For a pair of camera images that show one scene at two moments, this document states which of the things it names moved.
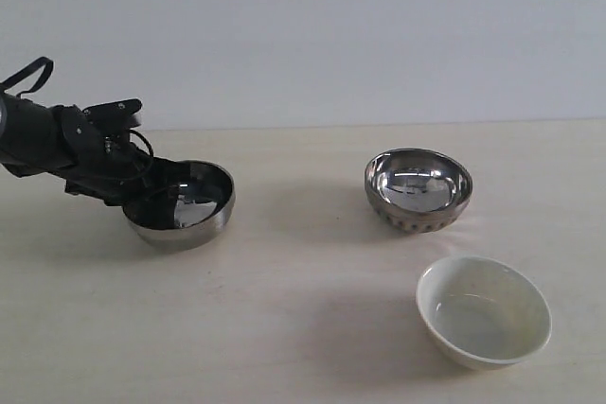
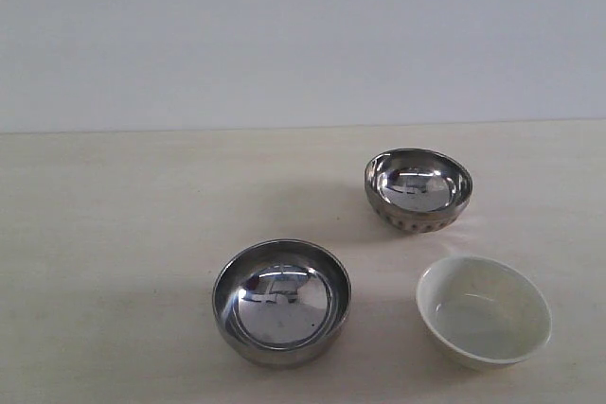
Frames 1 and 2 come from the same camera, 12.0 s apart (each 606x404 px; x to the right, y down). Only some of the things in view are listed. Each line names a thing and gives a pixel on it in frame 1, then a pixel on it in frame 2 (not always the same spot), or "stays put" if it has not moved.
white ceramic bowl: x=483 y=313 stays put
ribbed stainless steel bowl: x=418 y=190 stays put
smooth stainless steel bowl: x=191 y=215 to x=280 y=303
